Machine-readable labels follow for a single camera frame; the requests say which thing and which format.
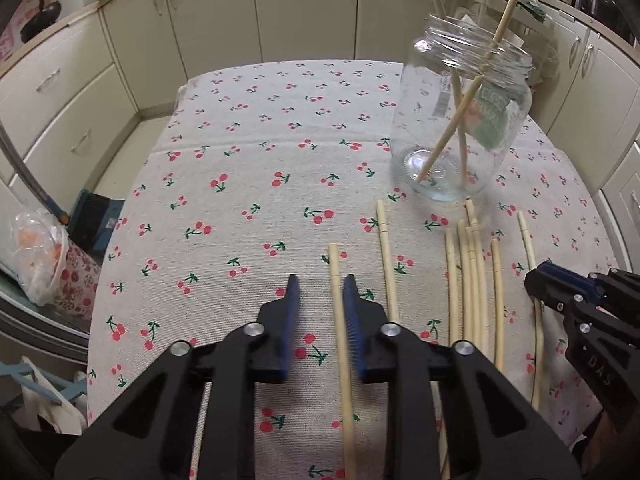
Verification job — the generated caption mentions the cream drawer cabinet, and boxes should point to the cream drawer cabinet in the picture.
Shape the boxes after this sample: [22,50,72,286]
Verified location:
[0,7,141,201]

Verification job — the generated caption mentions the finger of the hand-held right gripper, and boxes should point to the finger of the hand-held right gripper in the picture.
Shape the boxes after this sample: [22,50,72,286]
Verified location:
[589,269,640,311]
[525,261,601,313]

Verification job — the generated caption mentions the red floral fabric bag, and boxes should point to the red floral fabric bag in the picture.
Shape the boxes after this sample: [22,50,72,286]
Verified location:
[52,242,101,321]

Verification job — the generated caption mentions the white storage trolley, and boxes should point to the white storage trolley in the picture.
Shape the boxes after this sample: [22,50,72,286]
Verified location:
[457,0,558,86]

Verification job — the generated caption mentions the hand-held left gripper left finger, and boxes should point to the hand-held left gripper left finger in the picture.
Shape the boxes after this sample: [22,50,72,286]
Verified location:
[54,274,303,480]

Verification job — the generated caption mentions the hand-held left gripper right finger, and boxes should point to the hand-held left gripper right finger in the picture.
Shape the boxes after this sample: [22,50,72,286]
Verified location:
[342,274,583,480]

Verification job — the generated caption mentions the blue box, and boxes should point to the blue box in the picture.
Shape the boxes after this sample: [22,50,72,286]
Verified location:
[67,190,126,256]

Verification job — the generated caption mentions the grey metal pole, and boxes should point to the grey metal pole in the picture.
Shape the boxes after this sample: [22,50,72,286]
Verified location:
[0,122,68,223]

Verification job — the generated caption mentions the cream corner base cabinet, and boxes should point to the cream corner base cabinet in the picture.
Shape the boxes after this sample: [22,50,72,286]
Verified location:
[537,5,640,281]

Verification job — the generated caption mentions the black wok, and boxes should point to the black wok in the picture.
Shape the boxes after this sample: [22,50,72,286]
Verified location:
[20,0,63,41]

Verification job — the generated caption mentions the cream sink base cabinet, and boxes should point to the cream sink base cabinet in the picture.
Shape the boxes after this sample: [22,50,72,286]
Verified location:
[97,0,461,68]

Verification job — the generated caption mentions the white cloth bag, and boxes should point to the white cloth bag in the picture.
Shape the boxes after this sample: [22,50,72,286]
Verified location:
[20,357,88,436]

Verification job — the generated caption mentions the clear plastic bag orange contents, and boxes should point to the clear plastic bag orange contents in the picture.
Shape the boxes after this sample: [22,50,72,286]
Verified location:
[10,207,71,306]

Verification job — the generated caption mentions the cherry print tablecloth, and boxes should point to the cherry print tablecloth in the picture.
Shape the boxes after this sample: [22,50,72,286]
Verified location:
[85,60,623,480]

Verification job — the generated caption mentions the clear glass jar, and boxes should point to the clear glass jar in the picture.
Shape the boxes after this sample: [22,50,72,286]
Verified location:
[390,14,536,203]

